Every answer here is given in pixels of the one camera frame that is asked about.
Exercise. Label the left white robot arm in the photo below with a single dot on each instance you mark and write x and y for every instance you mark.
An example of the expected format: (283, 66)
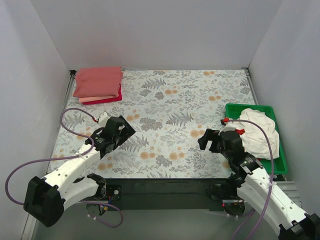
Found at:
(47, 198)

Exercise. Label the green plastic tray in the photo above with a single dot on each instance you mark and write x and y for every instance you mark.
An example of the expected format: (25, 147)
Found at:
(233, 111)

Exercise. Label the aluminium frame rail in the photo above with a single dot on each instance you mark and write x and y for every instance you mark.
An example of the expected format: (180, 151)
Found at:
(290, 189)

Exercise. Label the folded salmon pink t-shirt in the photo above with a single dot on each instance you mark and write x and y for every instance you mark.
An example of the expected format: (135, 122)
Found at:
(98, 82)

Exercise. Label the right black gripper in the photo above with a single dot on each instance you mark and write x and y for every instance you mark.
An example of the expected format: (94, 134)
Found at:
(215, 142)

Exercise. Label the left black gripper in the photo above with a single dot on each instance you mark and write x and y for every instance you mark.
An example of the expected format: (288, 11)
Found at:
(127, 131)

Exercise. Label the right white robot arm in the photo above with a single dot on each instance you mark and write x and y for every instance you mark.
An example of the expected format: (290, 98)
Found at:
(251, 182)

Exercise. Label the folded crimson t-shirt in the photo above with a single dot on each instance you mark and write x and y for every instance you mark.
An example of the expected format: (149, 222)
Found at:
(105, 100)

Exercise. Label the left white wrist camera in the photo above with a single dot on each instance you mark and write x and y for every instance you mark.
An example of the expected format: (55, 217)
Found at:
(102, 119)

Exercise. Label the white printed t-shirt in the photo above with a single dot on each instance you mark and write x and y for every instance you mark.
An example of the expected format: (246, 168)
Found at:
(260, 137)

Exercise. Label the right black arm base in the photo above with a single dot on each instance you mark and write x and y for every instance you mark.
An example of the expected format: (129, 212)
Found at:
(231, 204)

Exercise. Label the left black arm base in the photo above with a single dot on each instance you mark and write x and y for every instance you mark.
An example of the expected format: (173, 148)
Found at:
(109, 194)

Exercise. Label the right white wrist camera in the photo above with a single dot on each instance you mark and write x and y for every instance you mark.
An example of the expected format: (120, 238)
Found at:
(232, 126)

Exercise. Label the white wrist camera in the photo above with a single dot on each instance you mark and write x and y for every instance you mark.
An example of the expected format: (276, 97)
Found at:
(102, 119)
(232, 126)

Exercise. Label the folded light peach t-shirt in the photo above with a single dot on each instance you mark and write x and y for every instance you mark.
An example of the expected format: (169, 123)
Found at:
(98, 98)

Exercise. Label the floral patterned table mat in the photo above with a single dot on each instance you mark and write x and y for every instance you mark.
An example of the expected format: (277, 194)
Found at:
(169, 110)

